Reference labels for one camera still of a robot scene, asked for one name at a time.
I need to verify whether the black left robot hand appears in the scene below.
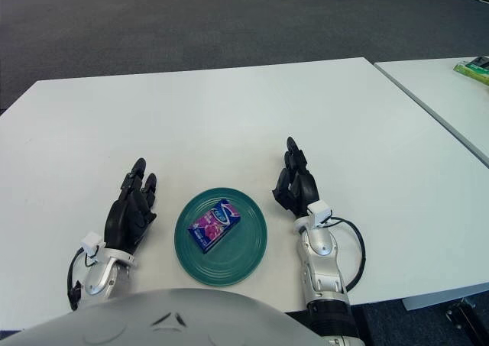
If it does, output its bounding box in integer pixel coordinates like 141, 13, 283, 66
103, 157, 158, 255

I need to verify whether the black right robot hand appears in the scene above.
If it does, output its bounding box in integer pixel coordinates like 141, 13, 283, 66
271, 136, 320, 220

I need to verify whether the purple blue gum box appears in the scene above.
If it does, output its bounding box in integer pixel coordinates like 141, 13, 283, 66
187, 198, 242, 254

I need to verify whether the teal round plate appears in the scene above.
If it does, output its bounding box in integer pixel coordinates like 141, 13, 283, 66
174, 187, 268, 286

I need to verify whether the grey robot torso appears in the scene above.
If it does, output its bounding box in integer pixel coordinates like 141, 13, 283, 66
0, 287, 325, 346

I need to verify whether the green white package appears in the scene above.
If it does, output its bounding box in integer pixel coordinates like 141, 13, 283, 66
453, 56, 489, 86

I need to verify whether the black table foot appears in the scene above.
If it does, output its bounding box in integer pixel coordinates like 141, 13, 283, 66
445, 298, 489, 346

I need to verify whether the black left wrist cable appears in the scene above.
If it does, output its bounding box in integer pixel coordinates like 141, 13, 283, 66
67, 247, 88, 311

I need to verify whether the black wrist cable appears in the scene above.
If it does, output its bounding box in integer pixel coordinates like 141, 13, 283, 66
67, 247, 88, 311
329, 216, 366, 290

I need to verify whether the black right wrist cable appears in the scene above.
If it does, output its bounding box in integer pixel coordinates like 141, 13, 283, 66
329, 216, 366, 290

